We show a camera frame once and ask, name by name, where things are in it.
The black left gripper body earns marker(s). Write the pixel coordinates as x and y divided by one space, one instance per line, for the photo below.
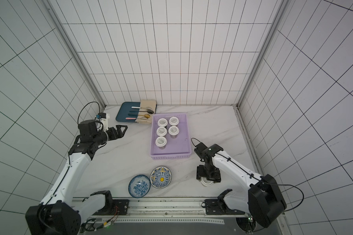
111 134

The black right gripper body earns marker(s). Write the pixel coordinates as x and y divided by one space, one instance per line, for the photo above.
208 176

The purple perforated plastic basket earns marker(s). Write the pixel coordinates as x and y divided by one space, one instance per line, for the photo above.
178 147

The green yogurt cup white lid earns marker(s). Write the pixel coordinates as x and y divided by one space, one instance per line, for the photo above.
162 122

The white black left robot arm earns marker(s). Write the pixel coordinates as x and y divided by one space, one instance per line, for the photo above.
55 215

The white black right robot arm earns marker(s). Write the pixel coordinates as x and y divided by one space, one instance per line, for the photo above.
261 203

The dark teal plastic tray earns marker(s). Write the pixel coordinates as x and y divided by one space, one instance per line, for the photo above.
125 110

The black spoon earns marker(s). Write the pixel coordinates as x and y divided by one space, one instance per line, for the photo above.
145 111

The beige folded cloth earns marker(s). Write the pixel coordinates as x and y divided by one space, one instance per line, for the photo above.
147 103

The yellow blue patterned plate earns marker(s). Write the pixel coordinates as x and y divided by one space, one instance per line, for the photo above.
161 177

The blue patterned bowl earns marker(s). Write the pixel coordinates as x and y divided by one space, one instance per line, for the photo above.
139 186

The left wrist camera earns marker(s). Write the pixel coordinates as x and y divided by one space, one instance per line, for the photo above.
103 118

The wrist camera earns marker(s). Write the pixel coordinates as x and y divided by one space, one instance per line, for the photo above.
200 148
103 118

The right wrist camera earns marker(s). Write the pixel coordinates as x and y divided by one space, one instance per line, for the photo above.
200 148

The green handled gold spoon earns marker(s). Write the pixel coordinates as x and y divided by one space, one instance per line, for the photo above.
135 116

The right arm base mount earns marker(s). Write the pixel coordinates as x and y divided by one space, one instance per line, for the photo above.
218 207

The white handled spoon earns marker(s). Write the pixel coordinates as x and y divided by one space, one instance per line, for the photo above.
141 108

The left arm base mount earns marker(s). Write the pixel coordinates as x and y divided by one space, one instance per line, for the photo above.
118 206

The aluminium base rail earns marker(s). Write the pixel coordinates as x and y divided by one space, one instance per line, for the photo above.
162 210

